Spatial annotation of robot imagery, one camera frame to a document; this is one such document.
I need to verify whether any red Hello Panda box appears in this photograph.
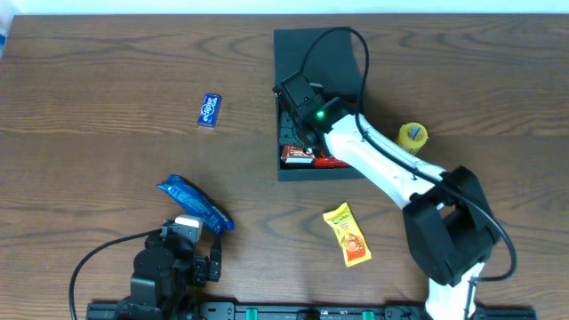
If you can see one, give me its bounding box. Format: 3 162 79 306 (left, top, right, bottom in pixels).
281 145 316 164

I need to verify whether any red Hacks candy bag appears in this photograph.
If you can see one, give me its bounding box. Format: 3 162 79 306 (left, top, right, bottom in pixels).
313 101 357 169

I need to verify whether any blue cookie packet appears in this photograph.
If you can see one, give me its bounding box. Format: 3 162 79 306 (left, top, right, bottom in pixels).
156 174 235 237

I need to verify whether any yellow Mentos candy bottle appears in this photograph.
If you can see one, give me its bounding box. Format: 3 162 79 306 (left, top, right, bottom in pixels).
396 123 429 155

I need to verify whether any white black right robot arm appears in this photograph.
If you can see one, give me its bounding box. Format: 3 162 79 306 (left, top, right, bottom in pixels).
276 94 507 319

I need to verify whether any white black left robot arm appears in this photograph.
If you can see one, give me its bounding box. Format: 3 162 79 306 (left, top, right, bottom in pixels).
113 220 222 320

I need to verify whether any dark green gift box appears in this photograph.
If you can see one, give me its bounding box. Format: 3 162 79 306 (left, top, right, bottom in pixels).
274 28 364 181

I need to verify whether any yellow Julie's peanut butter packet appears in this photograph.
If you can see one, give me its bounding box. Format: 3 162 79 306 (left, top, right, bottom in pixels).
323 203 372 268

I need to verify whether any blue Eclipse mint tin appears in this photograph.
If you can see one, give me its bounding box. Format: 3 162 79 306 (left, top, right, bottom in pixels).
197 93 222 128

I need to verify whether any white blue object at edge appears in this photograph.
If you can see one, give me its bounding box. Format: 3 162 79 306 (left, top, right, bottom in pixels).
0 12 13 56

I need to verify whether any black mounting rail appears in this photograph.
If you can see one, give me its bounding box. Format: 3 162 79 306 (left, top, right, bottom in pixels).
85 302 538 320

